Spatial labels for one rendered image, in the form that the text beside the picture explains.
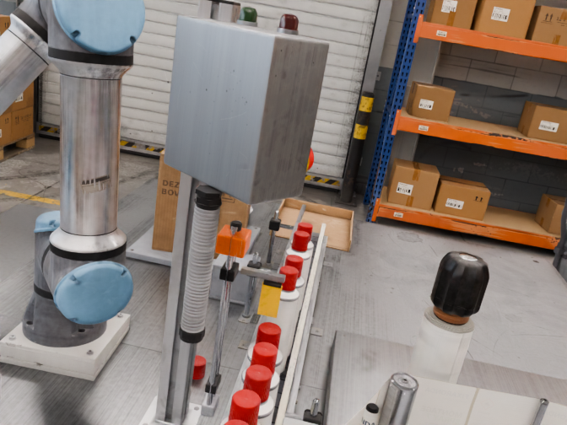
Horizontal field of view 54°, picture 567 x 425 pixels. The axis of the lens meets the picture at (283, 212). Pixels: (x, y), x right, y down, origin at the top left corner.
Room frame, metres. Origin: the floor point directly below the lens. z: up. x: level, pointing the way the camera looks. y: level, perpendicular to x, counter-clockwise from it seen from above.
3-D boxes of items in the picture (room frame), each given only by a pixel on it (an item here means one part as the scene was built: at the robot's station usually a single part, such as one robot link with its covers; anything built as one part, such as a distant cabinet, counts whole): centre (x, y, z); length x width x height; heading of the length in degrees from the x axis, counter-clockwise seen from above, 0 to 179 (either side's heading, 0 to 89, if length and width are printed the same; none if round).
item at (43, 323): (0.90, 0.38, 0.92); 0.15 x 0.15 x 0.10
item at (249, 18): (0.72, 0.09, 1.49); 0.03 x 0.03 x 0.02
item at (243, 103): (0.68, 0.07, 1.38); 0.17 x 0.10 x 0.19; 50
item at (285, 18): (0.68, 0.03, 1.49); 0.03 x 0.03 x 0.02
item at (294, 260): (0.92, -0.04, 0.98); 0.05 x 0.05 x 0.20
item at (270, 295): (0.74, 0.00, 1.09); 0.03 x 0.01 x 0.06; 85
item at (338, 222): (1.78, -0.11, 0.85); 0.30 x 0.26 x 0.04; 175
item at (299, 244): (1.05, -0.04, 0.98); 0.05 x 0.05 x 0.20
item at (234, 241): (0.73, 0.03, 1.05); 0.10 x 0.04 x 0.33; 85
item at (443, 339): (0.84, -0.31, 1.03); 0.09 x 0.09 x 0.30
